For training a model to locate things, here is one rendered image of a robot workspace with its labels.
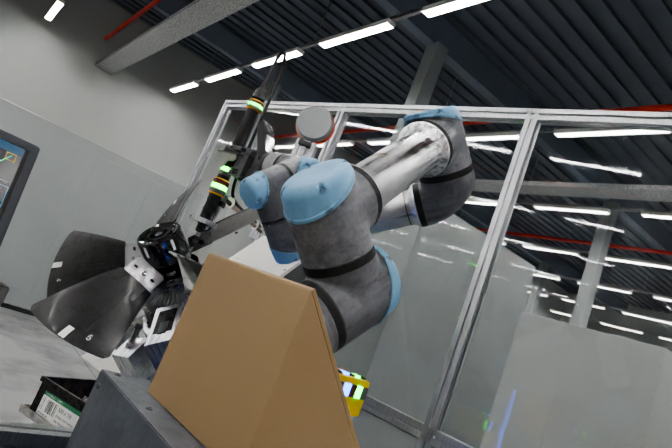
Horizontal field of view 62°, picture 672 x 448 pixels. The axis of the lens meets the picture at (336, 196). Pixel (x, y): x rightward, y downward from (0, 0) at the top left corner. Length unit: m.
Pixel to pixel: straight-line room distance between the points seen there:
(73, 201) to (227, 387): 6.41
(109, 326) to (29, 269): 5.65
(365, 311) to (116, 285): 0.80
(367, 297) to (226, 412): 0.28
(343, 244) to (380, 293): 0.10
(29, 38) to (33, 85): 0.99
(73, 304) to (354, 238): 0.82
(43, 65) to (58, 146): 6.97
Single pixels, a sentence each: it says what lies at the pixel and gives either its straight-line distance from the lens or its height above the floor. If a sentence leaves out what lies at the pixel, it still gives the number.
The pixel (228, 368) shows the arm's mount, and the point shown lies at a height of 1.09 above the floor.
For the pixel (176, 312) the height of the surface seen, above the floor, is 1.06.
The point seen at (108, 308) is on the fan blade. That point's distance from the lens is 1.44.
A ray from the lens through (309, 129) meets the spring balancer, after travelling 2.26.
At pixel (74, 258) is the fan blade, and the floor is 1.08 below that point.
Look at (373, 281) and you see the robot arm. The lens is 0.84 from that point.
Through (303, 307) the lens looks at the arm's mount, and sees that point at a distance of 0.62.
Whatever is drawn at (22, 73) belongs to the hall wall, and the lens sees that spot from 13.77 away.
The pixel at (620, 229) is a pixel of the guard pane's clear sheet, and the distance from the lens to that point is 1.71.
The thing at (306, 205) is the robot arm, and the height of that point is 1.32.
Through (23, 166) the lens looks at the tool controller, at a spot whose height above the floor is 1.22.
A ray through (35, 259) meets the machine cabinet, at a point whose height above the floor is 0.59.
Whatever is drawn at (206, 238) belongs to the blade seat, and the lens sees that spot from 1.59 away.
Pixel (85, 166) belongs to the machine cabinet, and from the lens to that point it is 7.05.
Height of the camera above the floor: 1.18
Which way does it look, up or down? 12 degrees up
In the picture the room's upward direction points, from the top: 22 degrees clockwise
